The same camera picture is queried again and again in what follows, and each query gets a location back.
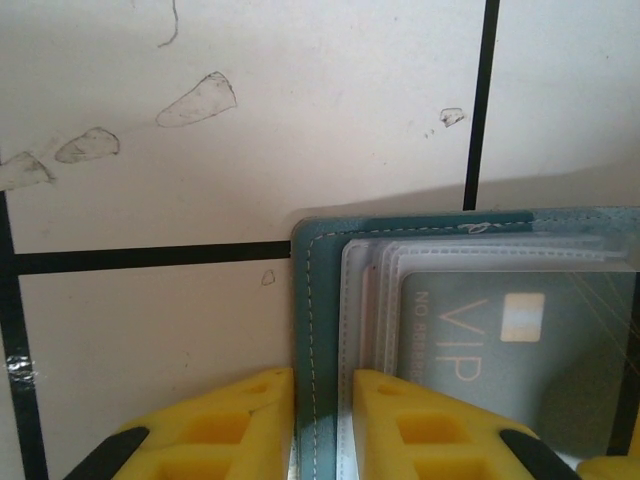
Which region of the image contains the grey VIP card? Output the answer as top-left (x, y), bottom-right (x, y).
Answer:
top-left (397, 269), bottom-right (640, 459)

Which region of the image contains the teal card holder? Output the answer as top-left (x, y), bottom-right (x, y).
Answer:
top-left (289, 207), bottom-right (640, 480)

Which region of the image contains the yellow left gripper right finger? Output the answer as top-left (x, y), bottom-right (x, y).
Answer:
top-left (352, 368), bottom-right (566, 480)

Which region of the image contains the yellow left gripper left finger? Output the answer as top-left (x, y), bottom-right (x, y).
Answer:
top-left (64, 367), bottom-right (296, 480)

